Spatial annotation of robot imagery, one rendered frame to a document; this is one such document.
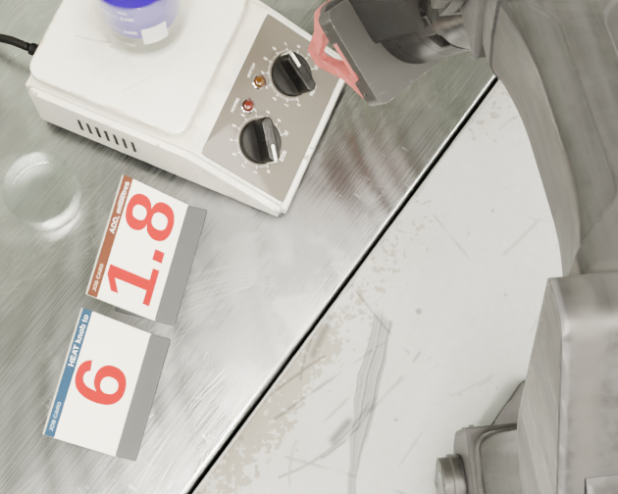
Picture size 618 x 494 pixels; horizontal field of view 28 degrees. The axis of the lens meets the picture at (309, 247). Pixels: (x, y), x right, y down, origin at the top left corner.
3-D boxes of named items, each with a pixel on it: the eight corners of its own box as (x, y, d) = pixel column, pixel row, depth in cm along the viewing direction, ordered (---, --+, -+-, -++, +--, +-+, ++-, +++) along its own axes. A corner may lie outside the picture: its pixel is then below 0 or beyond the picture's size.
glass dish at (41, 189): (95, 179, 92) (91, 171, 90) (60, 243, 90) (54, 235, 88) (30, 149, 92) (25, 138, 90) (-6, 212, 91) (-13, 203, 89)
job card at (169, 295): (207, 211, 91) (204, 194, 87) (175, 326, 89) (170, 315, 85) (128, 191, 92) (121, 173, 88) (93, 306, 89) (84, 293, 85)
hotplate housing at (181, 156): (350, 74, 94) (357, 29, 87) (283, 224, 91) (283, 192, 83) (87, -31, 96) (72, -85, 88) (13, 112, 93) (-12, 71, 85)
